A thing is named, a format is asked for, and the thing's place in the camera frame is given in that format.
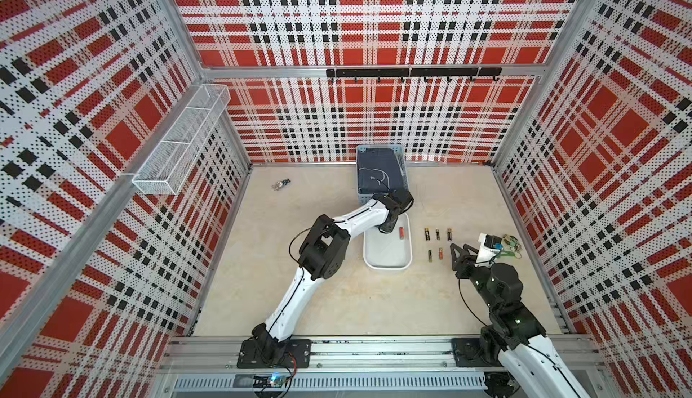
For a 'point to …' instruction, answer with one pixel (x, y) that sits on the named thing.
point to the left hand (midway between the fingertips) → (381, 219)
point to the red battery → (401, 232)
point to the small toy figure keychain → (280, 184)
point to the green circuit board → (272, 381)
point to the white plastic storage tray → (388, 251)
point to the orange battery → (441, 254)
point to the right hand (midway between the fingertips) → (460, 245)
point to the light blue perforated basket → (400, 149)
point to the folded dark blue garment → (379, 171)
